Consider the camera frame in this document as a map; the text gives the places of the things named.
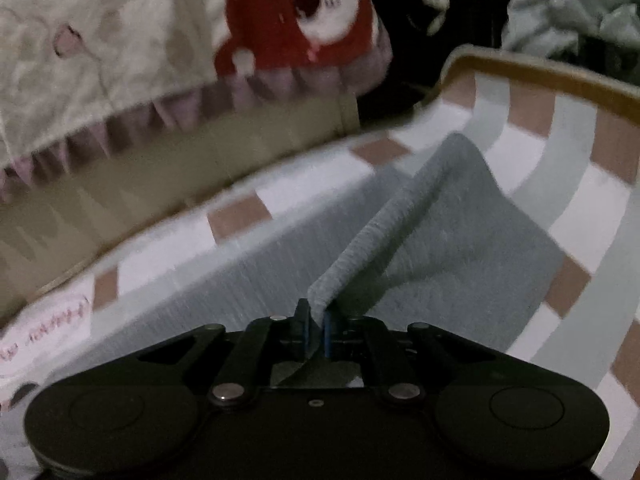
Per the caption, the grey knit garment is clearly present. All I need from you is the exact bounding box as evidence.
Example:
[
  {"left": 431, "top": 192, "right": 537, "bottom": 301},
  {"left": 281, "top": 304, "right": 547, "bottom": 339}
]
[{"left": 54, "top": 133, "right": 564, "bottom": 379}]

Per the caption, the pile of dark clothes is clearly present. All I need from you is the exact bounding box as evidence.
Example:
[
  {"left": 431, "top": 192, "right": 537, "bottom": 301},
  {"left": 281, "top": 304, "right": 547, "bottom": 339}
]
[{"left": 357, "top": 0, "right": 639, "bottom": 127}]

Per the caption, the checkered fabric storage box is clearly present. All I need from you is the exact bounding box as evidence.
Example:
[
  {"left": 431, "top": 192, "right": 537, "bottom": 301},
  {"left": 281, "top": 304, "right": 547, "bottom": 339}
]
[{"left": 1, "top": 49, "right": 639, "bottom": 479}]

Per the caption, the white quilt with red bears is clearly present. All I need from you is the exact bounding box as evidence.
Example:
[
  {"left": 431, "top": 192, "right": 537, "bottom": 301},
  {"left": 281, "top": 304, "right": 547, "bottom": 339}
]
[{"left": 1, "top": 0, "right": 392, "bottom": 202}]

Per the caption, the beige bed frame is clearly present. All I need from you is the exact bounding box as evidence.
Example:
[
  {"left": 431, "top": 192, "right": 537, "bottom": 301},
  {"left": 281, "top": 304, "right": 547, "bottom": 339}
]
[{"left": 1, "top": 96, "right": 364, "bottom": 321}]

